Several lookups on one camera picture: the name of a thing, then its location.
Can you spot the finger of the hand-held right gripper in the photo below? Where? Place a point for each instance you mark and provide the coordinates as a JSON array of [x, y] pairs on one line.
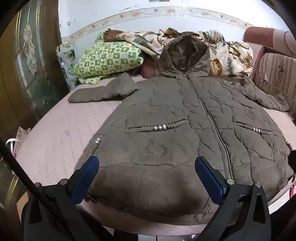
[[293, 157]]

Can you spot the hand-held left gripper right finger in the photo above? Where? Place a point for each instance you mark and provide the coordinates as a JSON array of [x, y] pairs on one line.
[[208, 178]]

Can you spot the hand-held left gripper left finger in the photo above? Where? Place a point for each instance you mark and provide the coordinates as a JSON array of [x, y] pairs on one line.
[[86, 178]]

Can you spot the olive quilted hooded jacket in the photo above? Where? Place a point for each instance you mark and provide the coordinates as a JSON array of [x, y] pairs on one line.
[[161, 115]]

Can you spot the pink quilted bed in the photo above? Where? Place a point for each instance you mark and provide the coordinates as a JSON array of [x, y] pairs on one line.
[[57, 134]]

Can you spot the white dotted bag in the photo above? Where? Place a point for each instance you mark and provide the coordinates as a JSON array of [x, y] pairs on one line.
[[19, 139]]

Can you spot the pink striped sofa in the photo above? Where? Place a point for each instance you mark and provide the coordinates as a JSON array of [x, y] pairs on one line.
[[275, 71]]

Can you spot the green printed plastic bag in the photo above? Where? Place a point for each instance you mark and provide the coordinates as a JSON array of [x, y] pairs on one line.
[[67, 60]]

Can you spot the green checked pillow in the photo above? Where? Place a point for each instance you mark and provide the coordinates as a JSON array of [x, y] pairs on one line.
[[106, 58]]

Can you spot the wooden door with glass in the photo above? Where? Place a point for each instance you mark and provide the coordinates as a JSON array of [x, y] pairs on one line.
[[30, 69]]

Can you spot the dark red pillow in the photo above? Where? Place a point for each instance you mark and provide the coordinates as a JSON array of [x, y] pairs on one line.
[[150, 68]]

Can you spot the brown cloth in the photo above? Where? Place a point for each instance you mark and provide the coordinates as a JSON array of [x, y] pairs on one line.
[[112, 34]]

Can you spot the leaf print blanket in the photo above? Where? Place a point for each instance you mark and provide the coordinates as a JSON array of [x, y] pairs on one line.
[[138, 41]]

